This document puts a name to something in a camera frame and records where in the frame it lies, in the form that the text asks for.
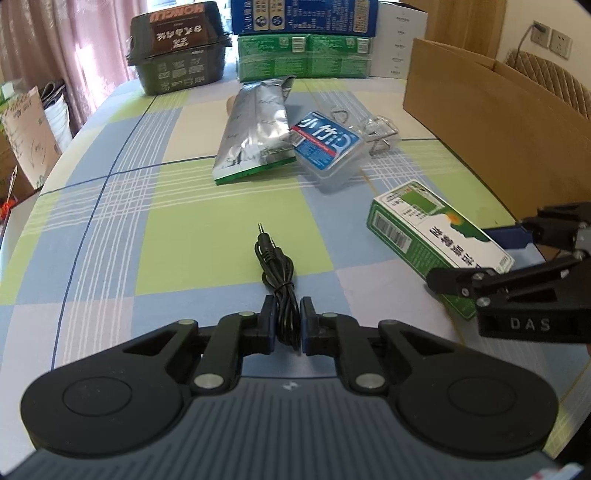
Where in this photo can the metal clip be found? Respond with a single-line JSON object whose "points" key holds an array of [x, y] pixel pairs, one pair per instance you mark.
{"points": [[378, 125]]}

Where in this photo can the green medicine box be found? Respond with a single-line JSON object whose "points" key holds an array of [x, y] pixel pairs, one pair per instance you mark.
{"points": [[415, 217]]}

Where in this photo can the wall socket with plug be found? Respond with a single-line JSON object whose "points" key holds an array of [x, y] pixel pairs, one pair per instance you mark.
{"points": [[541, 34]]}

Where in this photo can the green tissue pack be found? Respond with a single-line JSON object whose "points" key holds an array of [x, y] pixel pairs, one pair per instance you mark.
{"points": [[300, 60]]}

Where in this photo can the small green boxes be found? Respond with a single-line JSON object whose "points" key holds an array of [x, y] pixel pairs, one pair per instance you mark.
{"points": [[11, 90]]}

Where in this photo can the desktop with checked tablecloth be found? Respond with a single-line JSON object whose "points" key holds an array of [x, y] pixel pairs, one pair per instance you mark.
{"points": [[138, 230]]}

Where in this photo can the yellow curtain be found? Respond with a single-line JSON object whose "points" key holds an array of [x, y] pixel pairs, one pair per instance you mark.
{"points": [[461, 23]]}

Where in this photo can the clear plastic case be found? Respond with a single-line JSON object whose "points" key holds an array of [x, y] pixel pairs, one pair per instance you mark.
{"points": [[323, 143]]}

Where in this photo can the blue printed box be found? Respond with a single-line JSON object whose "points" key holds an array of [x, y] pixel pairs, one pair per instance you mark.
{"points": [[304, 18]]}

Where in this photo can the white box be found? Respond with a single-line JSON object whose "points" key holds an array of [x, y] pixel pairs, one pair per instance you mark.
{"points": [[397, 41]]}

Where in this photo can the cardboard display box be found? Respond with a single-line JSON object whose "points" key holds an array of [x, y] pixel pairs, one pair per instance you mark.
{"points": [[14, 161]]}

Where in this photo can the pink curtain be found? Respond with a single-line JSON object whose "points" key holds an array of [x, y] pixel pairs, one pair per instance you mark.
{"points": [[69, 46]]}

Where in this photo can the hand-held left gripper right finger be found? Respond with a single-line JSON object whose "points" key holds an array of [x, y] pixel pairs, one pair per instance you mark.
{"points": [[304, 325]]}

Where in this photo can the silver foil bag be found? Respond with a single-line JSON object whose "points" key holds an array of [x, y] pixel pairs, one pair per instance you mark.
{"points": [[254, 129]]}

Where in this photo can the empty wall socket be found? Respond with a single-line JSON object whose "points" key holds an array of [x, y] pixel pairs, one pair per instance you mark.
{"points": [[561, 44]]}

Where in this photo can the dark instant noodle box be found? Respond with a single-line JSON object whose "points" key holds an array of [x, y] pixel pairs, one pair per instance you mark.
{"points": [[180, 69]]}

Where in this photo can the chair with quilted cover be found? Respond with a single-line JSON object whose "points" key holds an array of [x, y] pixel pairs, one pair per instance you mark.
{"points": [[554, 74]]}

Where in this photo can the white bag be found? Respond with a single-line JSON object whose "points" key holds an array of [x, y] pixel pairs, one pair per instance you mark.
{"points": [[57, 115]]}

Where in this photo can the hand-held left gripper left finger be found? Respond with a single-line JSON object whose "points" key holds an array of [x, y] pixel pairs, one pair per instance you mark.
{"points": [[271, 323]]}

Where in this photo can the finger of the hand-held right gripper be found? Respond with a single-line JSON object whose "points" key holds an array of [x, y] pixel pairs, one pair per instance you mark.
{"points": [[554, 226], [461, 280]]}

